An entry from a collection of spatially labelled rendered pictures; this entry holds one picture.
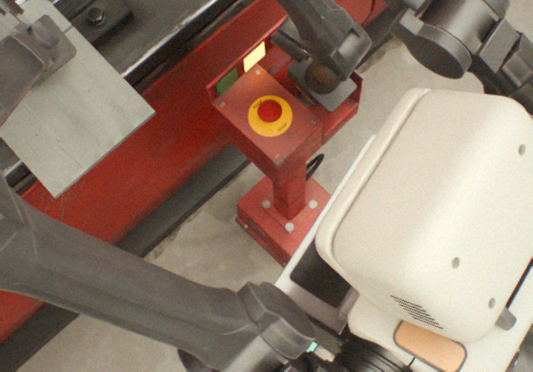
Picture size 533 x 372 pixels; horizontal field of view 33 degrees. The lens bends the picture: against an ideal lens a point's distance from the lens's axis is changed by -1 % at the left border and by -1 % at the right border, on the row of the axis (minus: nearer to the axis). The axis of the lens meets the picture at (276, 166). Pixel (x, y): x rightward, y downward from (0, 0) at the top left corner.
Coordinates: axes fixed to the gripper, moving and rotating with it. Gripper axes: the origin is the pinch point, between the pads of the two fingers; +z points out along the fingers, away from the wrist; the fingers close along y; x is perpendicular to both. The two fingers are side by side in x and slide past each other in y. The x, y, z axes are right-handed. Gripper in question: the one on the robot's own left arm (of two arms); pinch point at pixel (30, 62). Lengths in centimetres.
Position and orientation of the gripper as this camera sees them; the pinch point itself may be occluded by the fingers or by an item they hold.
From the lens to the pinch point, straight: 130.0
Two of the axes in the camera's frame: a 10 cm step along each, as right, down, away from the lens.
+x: 6.1, 7.6, 2.1
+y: -7.4, 6.5, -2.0
